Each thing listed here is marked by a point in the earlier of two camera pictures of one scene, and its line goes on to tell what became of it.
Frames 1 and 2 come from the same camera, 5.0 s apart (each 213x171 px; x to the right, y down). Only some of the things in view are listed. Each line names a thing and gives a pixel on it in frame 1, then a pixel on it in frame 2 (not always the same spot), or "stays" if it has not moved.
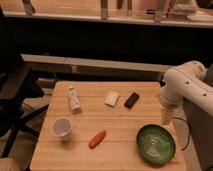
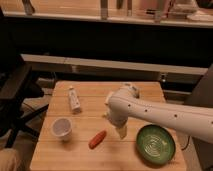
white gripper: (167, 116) → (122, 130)
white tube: (74, 101) stays
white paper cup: (62, 128) stays
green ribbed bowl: (156, 144) stays
